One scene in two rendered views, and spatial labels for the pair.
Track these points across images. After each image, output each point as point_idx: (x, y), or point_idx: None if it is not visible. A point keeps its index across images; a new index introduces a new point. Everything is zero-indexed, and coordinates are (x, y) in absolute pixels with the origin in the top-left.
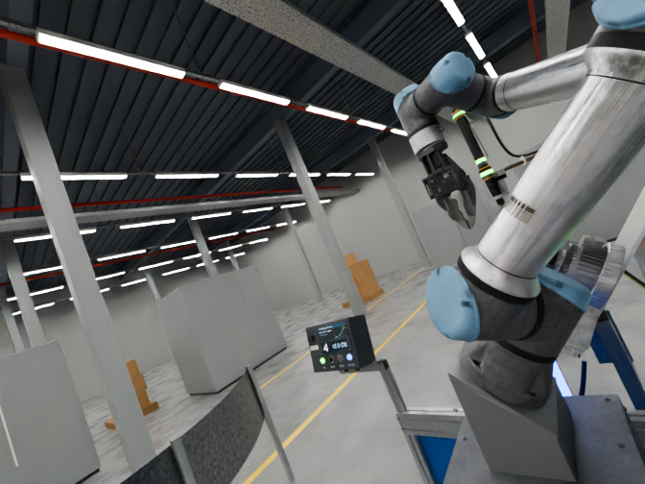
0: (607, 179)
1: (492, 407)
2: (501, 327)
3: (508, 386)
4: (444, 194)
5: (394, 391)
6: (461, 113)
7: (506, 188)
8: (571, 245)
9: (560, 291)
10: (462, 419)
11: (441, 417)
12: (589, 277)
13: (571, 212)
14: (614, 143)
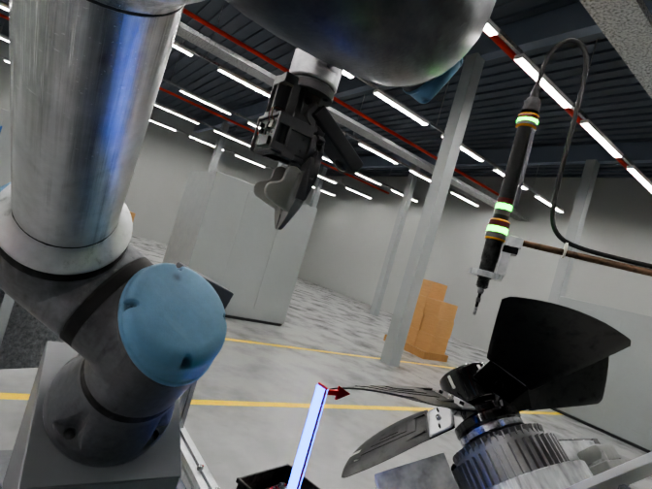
0: (26, 102)
1: (31, 409)
2: (9, 287)
3: (51, 399)
4: (264, 153)
5: (181, 397)
6: (527, 120)
7: (503, 270)
8: (582, 443)
9: (120, 313)
10: (192, 480)
11: (184, 462)
12: (495, 473)
13: (16, 141)
14: (11, 30)
